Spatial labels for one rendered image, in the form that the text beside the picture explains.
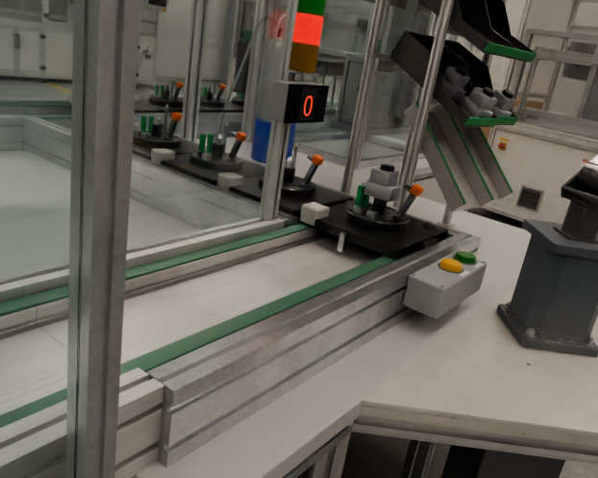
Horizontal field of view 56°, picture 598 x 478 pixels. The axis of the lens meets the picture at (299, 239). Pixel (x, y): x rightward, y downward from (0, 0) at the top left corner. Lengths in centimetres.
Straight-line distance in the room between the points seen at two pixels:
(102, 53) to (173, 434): 41
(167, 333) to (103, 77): 47
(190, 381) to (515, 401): 51
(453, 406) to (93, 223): 61
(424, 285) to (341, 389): 27
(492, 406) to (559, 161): 447
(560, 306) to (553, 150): 424
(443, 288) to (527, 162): 443
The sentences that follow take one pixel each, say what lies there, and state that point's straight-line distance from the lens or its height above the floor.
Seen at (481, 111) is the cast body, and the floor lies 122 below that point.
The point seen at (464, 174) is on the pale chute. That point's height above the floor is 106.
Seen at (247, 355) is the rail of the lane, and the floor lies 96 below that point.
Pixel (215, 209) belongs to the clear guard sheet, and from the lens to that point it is 105.
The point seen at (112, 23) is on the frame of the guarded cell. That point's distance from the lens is 40.
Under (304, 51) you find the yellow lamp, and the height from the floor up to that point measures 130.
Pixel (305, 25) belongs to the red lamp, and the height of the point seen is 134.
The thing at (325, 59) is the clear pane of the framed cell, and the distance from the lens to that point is 237.
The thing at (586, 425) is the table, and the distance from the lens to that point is 96.
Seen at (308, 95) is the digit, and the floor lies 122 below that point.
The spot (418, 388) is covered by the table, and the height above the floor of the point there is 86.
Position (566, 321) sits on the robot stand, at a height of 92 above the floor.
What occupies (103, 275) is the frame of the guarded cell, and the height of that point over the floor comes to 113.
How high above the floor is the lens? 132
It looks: 20 degrees down
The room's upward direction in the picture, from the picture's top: 9 degrees clockwise
